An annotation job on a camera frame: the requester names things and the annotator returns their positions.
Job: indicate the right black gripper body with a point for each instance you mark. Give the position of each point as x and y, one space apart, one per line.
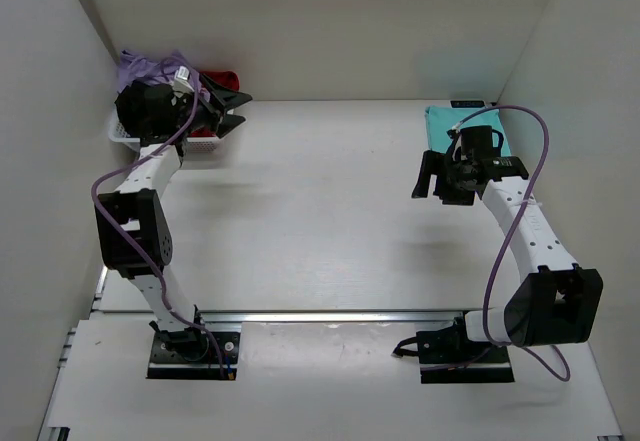
454 171

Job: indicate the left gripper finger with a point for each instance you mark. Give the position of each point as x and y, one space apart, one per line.
223 99
227 124

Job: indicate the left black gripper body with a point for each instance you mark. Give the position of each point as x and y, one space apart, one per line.
205 116

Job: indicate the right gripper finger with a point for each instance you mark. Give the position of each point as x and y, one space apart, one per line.
441 190
431 164

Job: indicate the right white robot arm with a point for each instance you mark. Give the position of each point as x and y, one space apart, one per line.
557 299

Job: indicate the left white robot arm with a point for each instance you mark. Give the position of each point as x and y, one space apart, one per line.
133 231

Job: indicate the red t shirt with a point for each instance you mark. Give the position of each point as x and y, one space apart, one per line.
227 79

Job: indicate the white plastic basket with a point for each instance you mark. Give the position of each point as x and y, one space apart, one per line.
118 134

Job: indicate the folded teal t shirt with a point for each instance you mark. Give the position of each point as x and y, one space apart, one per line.
439 121

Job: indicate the purple t shirt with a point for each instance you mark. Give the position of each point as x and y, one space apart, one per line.
137 67

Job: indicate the black label plate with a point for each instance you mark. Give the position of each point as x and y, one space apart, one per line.
467 104

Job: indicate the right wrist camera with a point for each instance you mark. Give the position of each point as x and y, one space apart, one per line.
475 143

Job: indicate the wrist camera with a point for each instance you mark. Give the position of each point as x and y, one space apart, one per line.
475 143
181 81

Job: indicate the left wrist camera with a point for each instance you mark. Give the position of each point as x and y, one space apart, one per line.
181 81

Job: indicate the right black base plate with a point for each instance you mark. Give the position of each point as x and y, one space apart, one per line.
465 361

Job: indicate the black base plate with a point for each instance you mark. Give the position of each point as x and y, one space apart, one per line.
187 355
465 361

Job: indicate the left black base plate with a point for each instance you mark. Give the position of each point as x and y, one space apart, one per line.
187 355

